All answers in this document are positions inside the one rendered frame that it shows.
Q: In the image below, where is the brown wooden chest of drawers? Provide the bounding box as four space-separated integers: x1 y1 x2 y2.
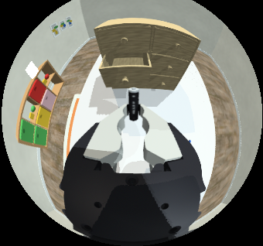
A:
94 18 201 91

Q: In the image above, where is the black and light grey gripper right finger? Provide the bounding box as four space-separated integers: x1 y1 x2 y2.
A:
138 104 206 193

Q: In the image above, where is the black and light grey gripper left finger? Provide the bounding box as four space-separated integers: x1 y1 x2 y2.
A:
60 104 129 191

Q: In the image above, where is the black aa battery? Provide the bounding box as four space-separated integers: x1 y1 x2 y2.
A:
128 87 139 121

